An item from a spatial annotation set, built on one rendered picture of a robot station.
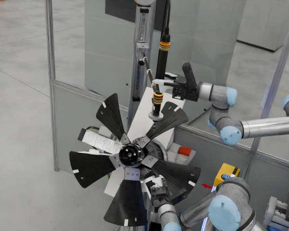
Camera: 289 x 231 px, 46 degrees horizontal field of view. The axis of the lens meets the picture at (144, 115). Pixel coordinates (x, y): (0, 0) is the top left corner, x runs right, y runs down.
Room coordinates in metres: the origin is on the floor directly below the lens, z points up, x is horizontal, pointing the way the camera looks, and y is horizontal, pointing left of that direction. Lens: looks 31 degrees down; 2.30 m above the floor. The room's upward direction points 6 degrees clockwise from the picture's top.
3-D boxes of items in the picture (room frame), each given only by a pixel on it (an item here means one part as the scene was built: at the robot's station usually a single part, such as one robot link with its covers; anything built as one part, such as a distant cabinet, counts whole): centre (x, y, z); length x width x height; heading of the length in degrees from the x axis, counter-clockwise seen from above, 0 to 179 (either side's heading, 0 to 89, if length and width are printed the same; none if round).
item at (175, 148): (1.93, -0.18, 0.84); 0.36 x 0.24 x 0.03; 65
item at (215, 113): (1.30, -0.33, 1.55); 0.11 x 0.08 x 0.11; 12
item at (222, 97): (1.31, -0.33, 1.64); 0.11 x 0.08 x 0.09; 75
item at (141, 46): (2.00, 0.06, 1.55); 0.10 x 0.07 x 0.08; 10
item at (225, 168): (1.50, -0.50, 1.02); 0.16 x 0.10 x 0.11; 155
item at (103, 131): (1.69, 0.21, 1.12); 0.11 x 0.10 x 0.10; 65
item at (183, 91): (1.35, -0.17, 1.64); 0.12 x 0.08 x 0.09; 75
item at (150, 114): (1.39, -0.05, 1.51); 0.09 x 0.07 x 0.10; 10
